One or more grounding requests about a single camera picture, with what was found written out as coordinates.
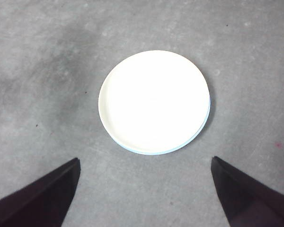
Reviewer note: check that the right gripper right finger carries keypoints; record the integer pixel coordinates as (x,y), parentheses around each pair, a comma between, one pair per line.
(251,201)

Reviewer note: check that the white round plate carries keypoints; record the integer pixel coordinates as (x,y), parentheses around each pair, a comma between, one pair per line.
(153,101)

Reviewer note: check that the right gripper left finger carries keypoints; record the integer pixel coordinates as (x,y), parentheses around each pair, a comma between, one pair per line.
(38,201)

